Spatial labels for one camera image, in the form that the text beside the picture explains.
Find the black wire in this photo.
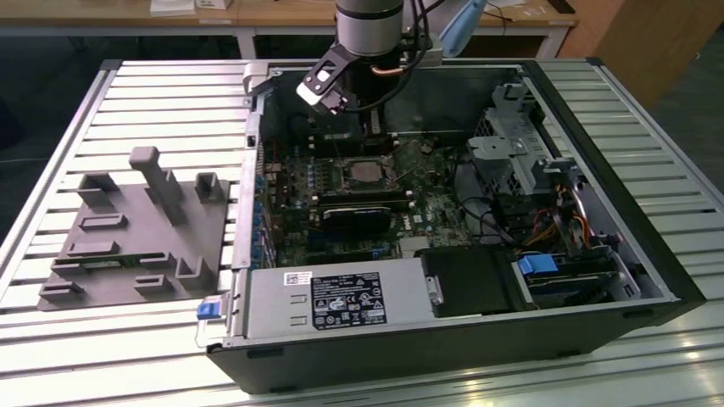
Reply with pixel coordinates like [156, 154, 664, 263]
[457, 194, 518, 247]

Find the black graphics card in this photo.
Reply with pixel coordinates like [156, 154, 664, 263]
[318, 206, 392, 237]

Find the blue case latch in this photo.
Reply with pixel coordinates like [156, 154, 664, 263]
[196, 296, 222, 321]

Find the black drive shroud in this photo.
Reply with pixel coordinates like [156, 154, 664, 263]
[414, 247, 533, 318]

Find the silver square CPU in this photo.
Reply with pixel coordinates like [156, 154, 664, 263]
[348, 162, 384, 182]

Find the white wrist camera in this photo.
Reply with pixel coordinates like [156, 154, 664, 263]
[294, 44, 354, 115]

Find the grey power supply unit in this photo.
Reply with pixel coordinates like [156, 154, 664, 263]
[236, 257, 440, 340]

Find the metal drive cage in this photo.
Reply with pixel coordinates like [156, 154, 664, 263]
[466, 82, 584, 196]

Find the wooden desk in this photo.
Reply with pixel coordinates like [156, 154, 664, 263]
[0, 0, 578, 60]

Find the wooden cabinet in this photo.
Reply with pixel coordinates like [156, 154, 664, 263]
[556, 0, 724, 109]

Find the black expansion slot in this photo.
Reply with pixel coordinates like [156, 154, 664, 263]
[308, 250, 381, 262]

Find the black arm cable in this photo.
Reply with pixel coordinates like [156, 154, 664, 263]
[404, 0, 436, 71]

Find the hard disk in blue carrier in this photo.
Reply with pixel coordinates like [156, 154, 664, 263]
[514, 252, 621, 309]

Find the green motherboard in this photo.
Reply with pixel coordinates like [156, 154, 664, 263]
[253, 131, 476, 270]

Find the coloured power wire bundle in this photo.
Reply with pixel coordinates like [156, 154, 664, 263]
[522, 209, 593, 251]

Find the black open PC case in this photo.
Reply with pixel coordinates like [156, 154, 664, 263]
[204, 57, 708, 394]

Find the grey parts rack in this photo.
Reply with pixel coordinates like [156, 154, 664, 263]
[33, 146, 234, 313]

